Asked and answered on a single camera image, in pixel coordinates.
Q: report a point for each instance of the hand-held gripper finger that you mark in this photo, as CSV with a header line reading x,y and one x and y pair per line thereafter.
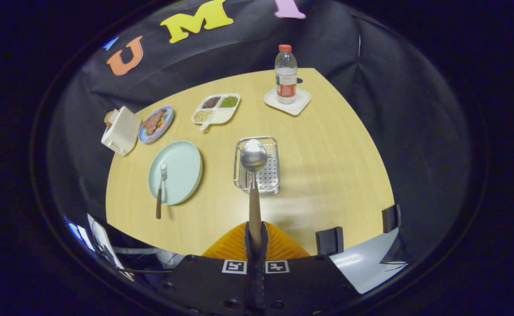
x,y
250,281
261,281

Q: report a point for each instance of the black table clamp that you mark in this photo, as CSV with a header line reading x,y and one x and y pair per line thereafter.
x,y
390,218
328,240

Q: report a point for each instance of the clear cutlery drain rack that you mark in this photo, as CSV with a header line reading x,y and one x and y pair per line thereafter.
x,y
271,175

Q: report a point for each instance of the light green plate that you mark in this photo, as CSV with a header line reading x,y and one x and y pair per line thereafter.
x,y
182,171

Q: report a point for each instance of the white divided dish with beans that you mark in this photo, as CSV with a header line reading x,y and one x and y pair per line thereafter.
x,y
224,115

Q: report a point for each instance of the white square coaster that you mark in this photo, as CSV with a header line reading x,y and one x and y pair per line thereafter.
x,y
299,105

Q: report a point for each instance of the blue plate with food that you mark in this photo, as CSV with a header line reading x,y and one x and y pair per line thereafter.
x,y
153,123

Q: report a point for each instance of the white toaster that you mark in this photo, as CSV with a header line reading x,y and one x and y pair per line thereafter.
x,y
123,131

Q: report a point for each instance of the clear water bottle red cap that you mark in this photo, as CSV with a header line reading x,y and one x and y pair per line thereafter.
x,y
286,74

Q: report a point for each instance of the brown bread slice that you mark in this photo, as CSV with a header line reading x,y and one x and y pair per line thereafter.
x,y
110,117

